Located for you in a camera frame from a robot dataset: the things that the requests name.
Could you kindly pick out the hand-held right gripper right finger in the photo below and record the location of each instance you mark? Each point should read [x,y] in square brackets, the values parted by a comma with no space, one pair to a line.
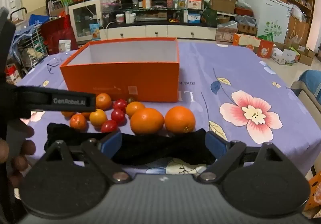
[215,142]

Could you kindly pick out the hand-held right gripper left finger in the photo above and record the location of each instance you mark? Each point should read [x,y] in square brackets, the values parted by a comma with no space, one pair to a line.
[111,142]

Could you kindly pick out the red cherry tomato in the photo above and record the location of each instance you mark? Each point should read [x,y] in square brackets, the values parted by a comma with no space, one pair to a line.
[120,104]
[109,126]
[117,116]

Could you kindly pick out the small tangerine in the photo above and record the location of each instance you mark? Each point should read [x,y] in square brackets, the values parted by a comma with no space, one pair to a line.
[103,101]
[78,121]
[67,114]
[85,114]
[98,118]

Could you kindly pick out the large oval orange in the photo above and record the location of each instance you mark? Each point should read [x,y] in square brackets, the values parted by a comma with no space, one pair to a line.
[146,121]

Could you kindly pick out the medium orange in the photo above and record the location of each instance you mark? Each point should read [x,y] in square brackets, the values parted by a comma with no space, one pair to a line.
[134,108]

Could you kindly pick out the large round orange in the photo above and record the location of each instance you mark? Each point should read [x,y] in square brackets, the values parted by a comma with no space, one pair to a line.
[180,120]

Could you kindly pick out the orange cardboard box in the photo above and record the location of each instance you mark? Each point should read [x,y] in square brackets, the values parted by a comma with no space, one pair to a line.
[120,73]

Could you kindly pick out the person's left hand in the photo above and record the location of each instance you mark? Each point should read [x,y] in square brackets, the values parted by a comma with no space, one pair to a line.
[25,131]

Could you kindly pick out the red and white carton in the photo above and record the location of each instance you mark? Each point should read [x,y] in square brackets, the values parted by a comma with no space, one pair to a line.
[13,73]

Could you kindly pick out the black cloth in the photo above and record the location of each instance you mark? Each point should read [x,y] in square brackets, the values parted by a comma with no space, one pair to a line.
[150,148]

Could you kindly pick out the white pouch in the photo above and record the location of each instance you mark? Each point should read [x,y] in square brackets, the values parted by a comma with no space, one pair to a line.
[64,46]

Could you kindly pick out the purple floral tablecloth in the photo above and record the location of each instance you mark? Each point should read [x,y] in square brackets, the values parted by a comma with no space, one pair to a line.
[238,81]

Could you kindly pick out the red bag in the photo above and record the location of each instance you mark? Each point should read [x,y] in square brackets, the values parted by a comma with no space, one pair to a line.
[57,32]

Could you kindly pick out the blue bag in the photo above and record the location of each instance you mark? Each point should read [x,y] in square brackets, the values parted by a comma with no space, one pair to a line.
[37,19]

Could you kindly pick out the snack packet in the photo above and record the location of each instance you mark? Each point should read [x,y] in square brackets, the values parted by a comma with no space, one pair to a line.
[95,31]

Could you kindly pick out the white glass-door cabinet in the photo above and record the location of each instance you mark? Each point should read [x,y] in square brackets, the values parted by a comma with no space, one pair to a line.
[84,19]

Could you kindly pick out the orange gift box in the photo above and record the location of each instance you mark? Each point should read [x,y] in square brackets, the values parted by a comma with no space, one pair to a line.
[253,43]

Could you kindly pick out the flat cardboard box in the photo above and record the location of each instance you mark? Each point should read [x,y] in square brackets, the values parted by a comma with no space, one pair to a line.
[225,34]

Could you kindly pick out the blue chair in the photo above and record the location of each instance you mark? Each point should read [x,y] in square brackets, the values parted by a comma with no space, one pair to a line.
[309,83]

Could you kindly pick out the orange patterned box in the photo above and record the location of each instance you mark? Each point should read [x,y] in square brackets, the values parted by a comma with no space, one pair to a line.
[315,191]

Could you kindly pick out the white box with green print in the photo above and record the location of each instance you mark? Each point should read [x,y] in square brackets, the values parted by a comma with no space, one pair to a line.
[286,56]

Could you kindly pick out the white cup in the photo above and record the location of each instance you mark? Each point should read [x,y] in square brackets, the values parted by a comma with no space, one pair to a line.
[120,18]

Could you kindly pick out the white television stand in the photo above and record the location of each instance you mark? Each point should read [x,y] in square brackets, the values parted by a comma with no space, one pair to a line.
[160,31]

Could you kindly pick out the small open cardboard box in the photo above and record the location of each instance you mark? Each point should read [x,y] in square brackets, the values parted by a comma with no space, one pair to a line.
[307,57]

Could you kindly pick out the blue and white box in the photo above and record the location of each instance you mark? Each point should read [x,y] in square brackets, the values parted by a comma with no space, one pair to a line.
[194,18]

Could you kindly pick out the white refrigerator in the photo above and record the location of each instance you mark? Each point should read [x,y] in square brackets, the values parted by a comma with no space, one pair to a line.
[268,16]

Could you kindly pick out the brown cardboard box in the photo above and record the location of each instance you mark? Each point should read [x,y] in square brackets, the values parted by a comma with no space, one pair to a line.
[222,4]

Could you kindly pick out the red and white box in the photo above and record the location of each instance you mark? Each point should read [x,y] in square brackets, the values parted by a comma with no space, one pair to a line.
[195,1]

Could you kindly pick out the wooden shelf unit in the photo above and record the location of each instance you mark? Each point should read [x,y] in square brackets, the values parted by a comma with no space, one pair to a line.
[296,1]

